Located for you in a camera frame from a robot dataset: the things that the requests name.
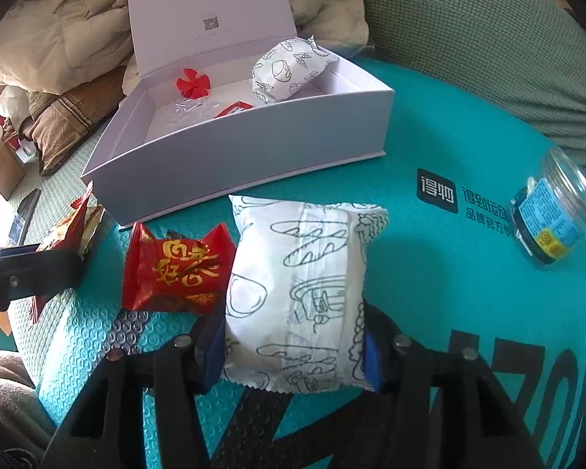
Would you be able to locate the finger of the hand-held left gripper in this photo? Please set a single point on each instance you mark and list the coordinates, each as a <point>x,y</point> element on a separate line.
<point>39,273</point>

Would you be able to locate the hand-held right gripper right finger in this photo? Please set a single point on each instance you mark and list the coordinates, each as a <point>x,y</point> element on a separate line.
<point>373,361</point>

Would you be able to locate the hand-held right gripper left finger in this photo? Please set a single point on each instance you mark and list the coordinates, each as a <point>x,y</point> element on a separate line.
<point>210,351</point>

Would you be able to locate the red and gold snack packet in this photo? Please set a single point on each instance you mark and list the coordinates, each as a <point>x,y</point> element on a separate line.
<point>73,227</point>

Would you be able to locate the white printed snack packet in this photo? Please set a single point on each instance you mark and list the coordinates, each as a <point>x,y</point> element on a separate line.
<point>283,68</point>
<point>293,303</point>

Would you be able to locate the lavender cardboard box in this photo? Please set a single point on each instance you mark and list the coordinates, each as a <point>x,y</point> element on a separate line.
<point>254,146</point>

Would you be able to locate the dark flat object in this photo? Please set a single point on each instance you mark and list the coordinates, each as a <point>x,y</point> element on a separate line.
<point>27,215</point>

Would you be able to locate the grey fleece cloth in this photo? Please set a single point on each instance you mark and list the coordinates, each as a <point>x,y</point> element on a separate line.
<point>5,400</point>

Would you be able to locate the red gold-print candy packet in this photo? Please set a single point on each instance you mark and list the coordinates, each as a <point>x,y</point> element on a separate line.
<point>176,268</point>

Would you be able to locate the brown cardboard box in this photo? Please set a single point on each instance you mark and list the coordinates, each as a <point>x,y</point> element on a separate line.
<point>2,166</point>

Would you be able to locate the brown plaid pillow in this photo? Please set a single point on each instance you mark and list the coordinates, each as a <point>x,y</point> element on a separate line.
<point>73,112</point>

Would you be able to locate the clear plastic wrapper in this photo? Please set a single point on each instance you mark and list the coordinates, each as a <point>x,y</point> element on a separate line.
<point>176,115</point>

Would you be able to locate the cream quilted blanket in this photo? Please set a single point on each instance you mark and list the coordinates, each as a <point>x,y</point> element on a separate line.
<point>53,44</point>

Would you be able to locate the clear jar with blue label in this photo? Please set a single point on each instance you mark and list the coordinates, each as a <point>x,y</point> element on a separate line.
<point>552,215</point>

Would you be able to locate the teal foam mat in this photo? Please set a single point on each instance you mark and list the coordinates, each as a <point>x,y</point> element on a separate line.
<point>444,132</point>

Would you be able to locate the small red packet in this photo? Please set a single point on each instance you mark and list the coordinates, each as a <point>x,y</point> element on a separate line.
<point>234,108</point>

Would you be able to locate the green textured sofa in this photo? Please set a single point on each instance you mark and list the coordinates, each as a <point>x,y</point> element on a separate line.
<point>469,34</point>

